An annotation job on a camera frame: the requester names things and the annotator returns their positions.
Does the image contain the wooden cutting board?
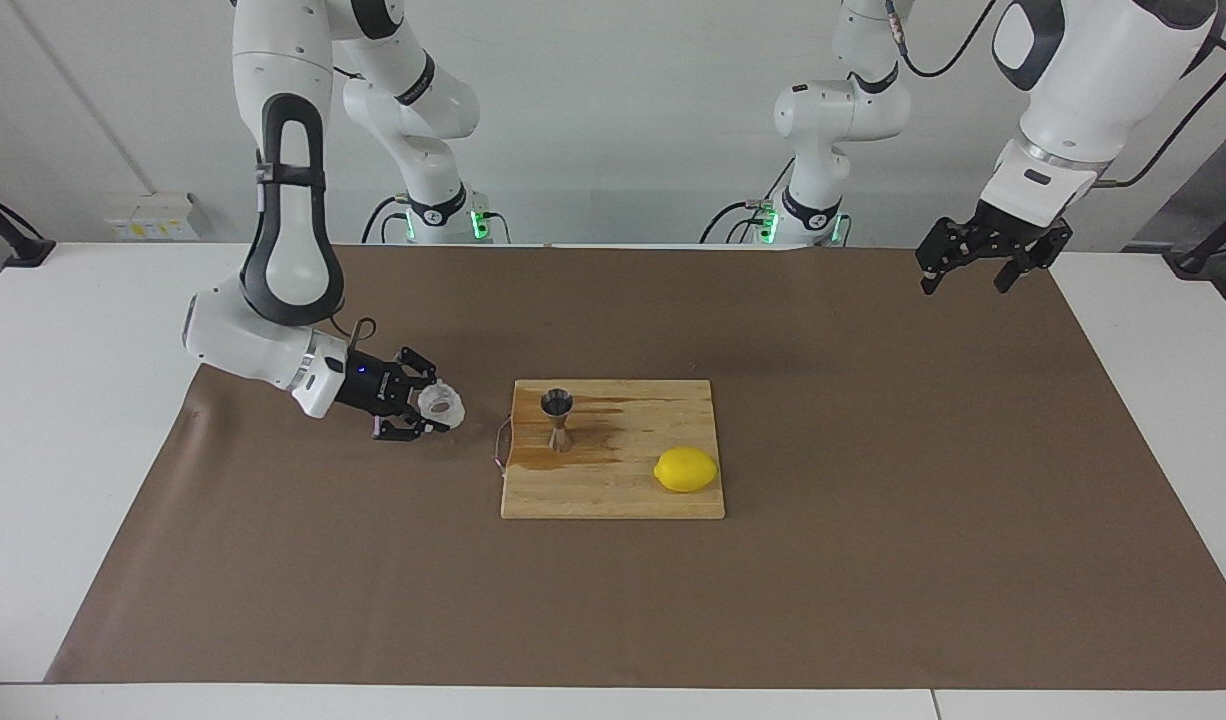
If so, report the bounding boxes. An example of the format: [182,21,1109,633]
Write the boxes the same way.
[493,379,726,521]

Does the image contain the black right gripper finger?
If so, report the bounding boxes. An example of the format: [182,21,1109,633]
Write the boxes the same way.
[397,345,440,387]
[370,411,453,442]

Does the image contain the steel double jigger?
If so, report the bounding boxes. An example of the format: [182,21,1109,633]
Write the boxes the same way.
[540,390,576,454]

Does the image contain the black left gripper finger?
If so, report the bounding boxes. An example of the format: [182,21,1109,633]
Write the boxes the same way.
[915,217,980,297]
[992,227,1075,295]

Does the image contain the black camera stand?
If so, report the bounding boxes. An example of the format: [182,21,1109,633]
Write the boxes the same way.
[1173,195,1226,279]
[0,185,56,268]

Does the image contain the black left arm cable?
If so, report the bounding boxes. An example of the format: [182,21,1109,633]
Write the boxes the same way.
[888,0,1226,189]

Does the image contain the small clear plastic cup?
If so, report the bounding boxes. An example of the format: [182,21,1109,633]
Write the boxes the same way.
[418,384,468,429]

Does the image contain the white yellow socket box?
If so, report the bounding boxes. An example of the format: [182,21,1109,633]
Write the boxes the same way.
[106,193,200,241]

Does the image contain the brown paper table mat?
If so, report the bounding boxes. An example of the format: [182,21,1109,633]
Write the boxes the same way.
[45,243,1226,691]

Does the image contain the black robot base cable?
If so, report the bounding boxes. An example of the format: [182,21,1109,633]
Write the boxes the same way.
[361,195,414,245]
[700,155,796,245]

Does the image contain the yellow lemon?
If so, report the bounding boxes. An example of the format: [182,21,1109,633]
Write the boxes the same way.
[654,447,720,494]

